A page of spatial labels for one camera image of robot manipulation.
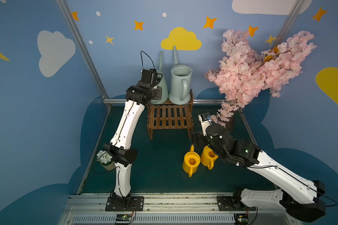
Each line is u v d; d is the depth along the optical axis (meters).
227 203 0.75
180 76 0.71
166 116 0.96
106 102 1.14
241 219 0.72
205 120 0.55
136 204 0.73
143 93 0.50
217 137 0.44
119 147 0.49
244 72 0.68
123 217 0.72
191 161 0.79
